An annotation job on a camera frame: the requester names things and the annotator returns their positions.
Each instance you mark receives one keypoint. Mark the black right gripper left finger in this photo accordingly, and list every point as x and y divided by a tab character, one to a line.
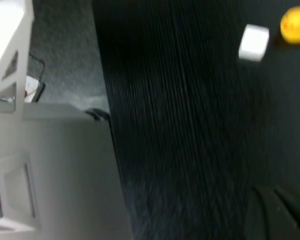
262	220

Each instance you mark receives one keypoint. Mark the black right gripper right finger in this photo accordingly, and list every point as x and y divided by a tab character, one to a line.
297	205

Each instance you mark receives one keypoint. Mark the white foam cube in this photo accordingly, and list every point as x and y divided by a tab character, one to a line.
253	42

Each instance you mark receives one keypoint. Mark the yellow rubber duck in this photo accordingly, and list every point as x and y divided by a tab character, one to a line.
296	25

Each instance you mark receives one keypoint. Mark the grey white box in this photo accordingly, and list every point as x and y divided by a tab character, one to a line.
65	162

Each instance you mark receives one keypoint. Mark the white power strip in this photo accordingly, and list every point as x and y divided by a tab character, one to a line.
32	87

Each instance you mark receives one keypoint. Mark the white metal frame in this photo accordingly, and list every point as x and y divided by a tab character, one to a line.
22	50

